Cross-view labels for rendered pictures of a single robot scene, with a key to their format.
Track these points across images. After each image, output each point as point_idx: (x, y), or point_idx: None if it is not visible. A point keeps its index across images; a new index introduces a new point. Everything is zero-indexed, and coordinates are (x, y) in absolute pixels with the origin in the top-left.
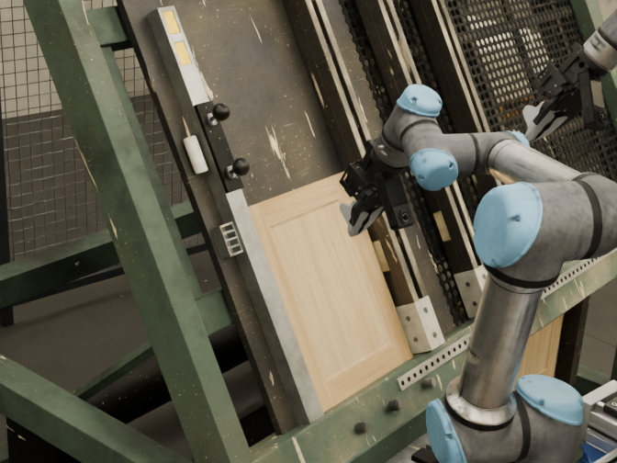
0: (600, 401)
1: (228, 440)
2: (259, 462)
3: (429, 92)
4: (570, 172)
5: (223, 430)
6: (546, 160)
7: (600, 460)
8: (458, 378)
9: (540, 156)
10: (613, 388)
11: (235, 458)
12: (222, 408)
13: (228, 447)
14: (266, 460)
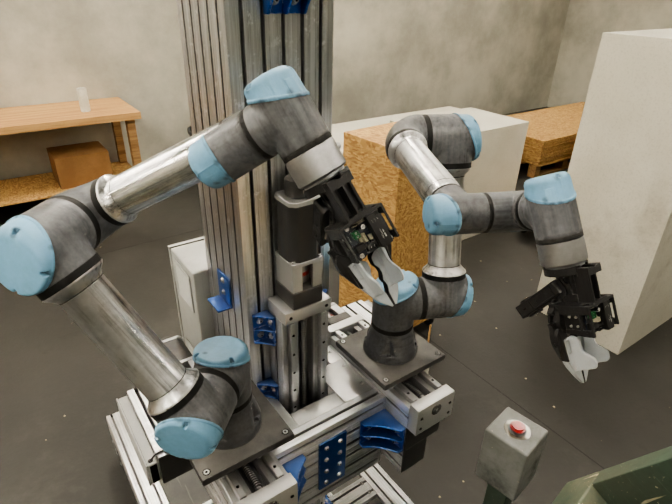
0: (278, 475)
1: (618, 466)
2: (586, 487)
3: (542, 176)
4: (417, 141)
5: (626, 462)
6: (428, 154)
7: (304, 437)
8: (459, 268)
9: (431, 158)
10: (251, 498)
11: (605, 470)
12: (637, 462)
13: (615, 465)
14: (581, 493)
